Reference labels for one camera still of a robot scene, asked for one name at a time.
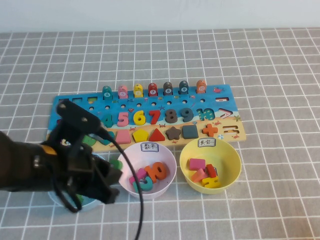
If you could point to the red wooden fish numbered seven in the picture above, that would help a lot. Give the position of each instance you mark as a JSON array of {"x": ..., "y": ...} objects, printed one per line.
[{"x": 152, "y": 90}]

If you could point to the pink wooden rectangle piece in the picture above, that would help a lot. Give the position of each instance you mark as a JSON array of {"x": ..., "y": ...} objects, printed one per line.
[{"x": 197, "y": 163}]

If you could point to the red wooden triangle piece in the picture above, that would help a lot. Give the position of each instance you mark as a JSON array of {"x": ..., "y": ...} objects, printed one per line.
[{"x": 157, "y": 136}]

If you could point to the yellow plastic bowl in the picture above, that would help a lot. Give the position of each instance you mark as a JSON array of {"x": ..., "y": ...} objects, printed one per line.
[{"x": 225, "y": 155}]

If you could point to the pink plastic bowl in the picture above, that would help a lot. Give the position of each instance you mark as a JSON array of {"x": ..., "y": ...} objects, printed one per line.
[{"x": 165, "y": 155}]

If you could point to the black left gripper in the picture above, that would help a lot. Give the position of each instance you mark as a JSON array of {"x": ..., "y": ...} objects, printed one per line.
[{"x": 72, "y": 165}]

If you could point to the orange wooden fish numbered ten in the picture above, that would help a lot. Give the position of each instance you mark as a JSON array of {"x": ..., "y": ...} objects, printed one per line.
[{"x": 201, "y": 86}]

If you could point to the teal wooden fish numbered four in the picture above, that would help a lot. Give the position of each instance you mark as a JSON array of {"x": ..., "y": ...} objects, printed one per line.
[{"x": 107, "y": 93}]

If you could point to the yellow wooden sign piece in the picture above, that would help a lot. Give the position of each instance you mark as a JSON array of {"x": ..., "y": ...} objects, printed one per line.
[{"x": 211, "y": 182}]

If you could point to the teal wooden number piece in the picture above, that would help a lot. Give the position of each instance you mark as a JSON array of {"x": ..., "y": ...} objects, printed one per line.
[{"x": 147, "y": 185}]

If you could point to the red wooden number seven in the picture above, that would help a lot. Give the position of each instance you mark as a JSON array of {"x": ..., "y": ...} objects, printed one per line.
[{"x": 156, "y": 115}]

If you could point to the blue wooden number puzzle board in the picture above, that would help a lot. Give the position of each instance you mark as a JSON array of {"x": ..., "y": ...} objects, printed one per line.
[{"x": 225, "y": 100}]

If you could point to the yellow wooden number six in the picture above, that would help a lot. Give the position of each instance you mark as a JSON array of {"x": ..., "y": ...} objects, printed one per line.
[{"x": 139, "y": 119}]

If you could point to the red wooden sign piece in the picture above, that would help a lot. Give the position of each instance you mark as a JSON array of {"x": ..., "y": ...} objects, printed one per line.
[{"x": 211, "y": 171}]

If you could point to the brown wooden number eight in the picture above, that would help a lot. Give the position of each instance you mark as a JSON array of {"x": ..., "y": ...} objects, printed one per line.
[{"x": 171, "y": 115}]

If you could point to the green wooden circle piece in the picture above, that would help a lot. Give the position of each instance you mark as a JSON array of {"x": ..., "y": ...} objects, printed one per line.
[{"x": 87, "y": 140}]

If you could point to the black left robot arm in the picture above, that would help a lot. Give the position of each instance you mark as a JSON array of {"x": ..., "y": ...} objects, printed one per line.
[{"x": 20, "y": 162}]

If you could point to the paper label on yellow bowl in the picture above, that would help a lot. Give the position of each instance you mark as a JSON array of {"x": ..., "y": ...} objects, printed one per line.
[{"x": 206, "y": 142}]

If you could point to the pink wooden trapezoid piece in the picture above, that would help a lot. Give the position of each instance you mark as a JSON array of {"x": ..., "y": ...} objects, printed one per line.
[{"x": 123, "y": 137}]

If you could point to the orange wooden number ten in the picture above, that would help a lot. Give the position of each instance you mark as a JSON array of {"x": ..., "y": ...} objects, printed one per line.
[{"x": 160, "y": 172}]

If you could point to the yellow wooden fish numbered six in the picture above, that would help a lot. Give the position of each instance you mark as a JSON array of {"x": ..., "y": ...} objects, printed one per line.
[{"x": 137, "y": 90}]

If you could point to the teal wooden heart piece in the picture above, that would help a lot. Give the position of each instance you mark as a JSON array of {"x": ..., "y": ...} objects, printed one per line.
[{"x": 110, "y": 136}]

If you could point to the dark blue fish numbered nine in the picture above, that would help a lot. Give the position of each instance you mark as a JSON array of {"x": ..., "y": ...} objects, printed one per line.
[{"x": 183, "y": 87}]

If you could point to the yellow wooden pentagon piece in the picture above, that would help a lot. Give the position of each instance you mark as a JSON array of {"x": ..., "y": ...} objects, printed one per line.
[{"x": 140, "y": 135}]

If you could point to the paper label on pink bowl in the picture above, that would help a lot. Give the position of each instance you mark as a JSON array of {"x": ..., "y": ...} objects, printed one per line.
[{"x": 150, "y": 146}]

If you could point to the orange wooden plus piece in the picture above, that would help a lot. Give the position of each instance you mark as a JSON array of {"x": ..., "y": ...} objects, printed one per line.
[{"x": 210, "y": 130}]

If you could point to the dark blue rounded square piece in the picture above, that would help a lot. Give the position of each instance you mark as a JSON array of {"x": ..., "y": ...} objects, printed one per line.
[{"x": 190, "y": 131}]

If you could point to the grey white-grid tablecloth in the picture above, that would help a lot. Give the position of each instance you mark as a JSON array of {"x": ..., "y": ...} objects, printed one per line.
[{"x": 275, "y": 75}]

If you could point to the light blue plastic bowl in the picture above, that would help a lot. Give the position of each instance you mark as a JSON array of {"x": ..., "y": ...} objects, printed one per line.
[{"x": 90, "y": 204}]

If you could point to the pink wooden number piece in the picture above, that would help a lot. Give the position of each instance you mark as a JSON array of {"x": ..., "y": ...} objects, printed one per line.
[{"x": 137, "y": 175}]

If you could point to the pink wooden fish numbered five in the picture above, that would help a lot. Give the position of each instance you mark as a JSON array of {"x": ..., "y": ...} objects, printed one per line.
[{"x": 122, "y": 92}]

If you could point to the green wooden fish numbered three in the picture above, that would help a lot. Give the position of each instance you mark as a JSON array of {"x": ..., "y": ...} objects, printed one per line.
[{"x": 80, "y": 198}]

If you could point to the pink wooden number five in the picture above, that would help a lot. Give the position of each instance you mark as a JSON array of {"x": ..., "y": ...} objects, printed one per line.
[{"x": 122, "y": 119}]

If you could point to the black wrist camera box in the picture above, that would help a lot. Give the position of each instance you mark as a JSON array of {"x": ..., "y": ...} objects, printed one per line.
[{"x": 75, "y": 115}]

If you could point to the orange pink wooden block piece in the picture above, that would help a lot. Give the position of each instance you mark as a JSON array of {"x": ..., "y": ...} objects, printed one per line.
[{"x": 198, "y": 175}]

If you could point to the green wooden number three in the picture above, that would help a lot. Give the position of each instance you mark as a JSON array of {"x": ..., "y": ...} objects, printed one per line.
[{"x": 116, "y": 164}]

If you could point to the teal wooden number four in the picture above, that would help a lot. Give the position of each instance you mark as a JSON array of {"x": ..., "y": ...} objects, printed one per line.
[{"x": 108, "y": 121}]

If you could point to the dark blue wooden number nine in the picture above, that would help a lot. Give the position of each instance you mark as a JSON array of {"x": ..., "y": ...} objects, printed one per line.
[{"x": 187, "y": 113}]

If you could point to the brown wooden star piece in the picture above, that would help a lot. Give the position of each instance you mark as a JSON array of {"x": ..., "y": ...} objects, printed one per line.
[{"x": 173, "y": 133}]

